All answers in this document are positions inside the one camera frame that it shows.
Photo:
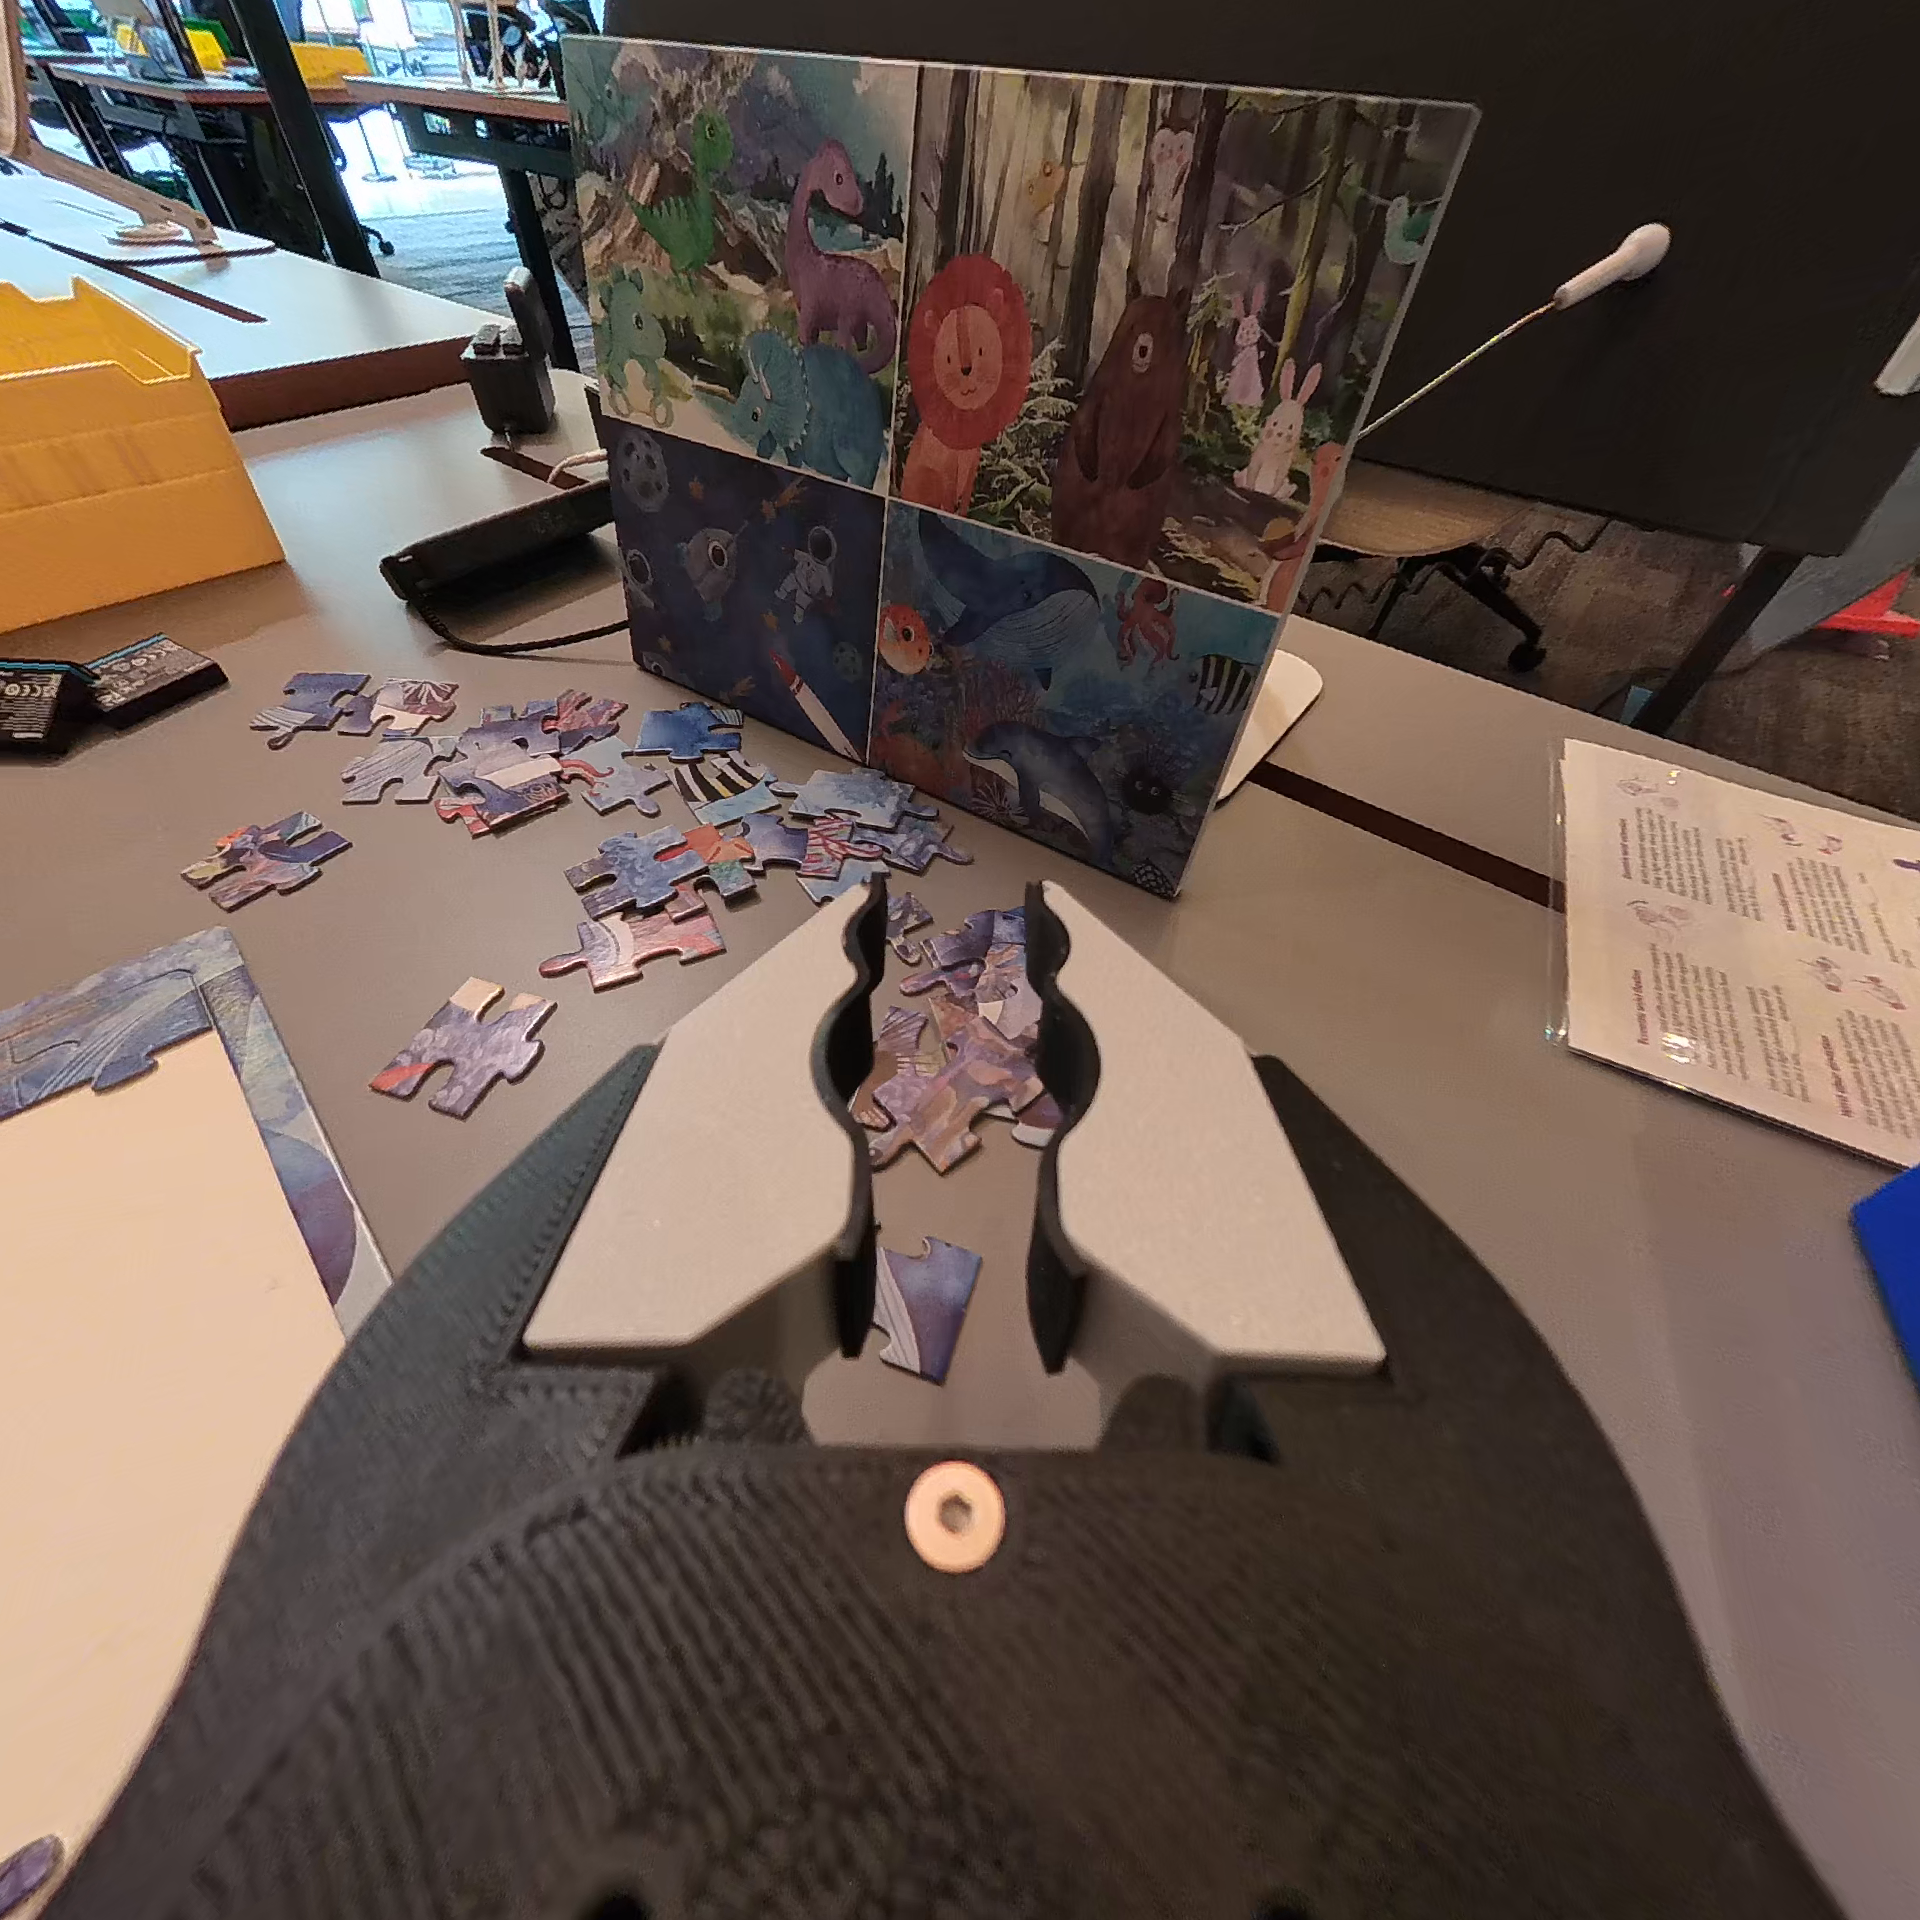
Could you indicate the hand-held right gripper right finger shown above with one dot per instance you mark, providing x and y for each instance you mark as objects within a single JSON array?
[{"x": 1224, "y": 1200}]

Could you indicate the yellow plastic bin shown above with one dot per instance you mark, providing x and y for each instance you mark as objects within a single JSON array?
[{"x": 120, "y": 495}]

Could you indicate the pile of puzzle pieces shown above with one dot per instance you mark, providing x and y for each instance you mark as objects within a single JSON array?
[{"x": 660, "y": 869}]

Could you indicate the white flat base plate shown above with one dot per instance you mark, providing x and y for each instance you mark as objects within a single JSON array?
[{"x": 1275, "y": 720}]

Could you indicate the illustrated animal puzzle box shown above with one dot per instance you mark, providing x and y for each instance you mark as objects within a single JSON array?
[{"x": 750, "y": 569}]

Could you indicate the blue striped jigsaw piece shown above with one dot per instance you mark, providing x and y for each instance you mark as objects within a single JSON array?
[{"x": 925, "y": 1309}]

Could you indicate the instruction sheet in plastic sleeve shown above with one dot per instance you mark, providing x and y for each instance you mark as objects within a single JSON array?
[{"x": 1723, "y": 944}]

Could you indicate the thin rod with white tip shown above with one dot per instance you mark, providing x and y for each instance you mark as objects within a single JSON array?
[{"x": 1617, "y": 263}]

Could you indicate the blue storage bin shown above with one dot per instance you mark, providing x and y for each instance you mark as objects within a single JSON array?
[{"x": 1893, "y": 1276}]

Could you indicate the wooden frame stand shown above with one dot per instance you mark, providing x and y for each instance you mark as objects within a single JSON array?
[{"x": 148, "y": 229}]

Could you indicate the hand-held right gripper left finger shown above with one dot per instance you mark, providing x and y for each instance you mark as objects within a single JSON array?
[{"x": 690, "y": 1200}]

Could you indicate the black battery charger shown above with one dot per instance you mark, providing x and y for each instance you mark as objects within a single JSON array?
[{"x": 509, "y": 383}]

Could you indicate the beige office chair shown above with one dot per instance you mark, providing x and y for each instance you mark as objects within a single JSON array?
[{"x": 1410, "y": 524}]

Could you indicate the black flat device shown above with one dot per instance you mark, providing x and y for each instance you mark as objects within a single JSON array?
[{"x": 494, "y": 547}]

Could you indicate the cream puzzle frame tray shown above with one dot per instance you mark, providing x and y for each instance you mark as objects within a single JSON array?
[{"x": 136, "y": 1350}]

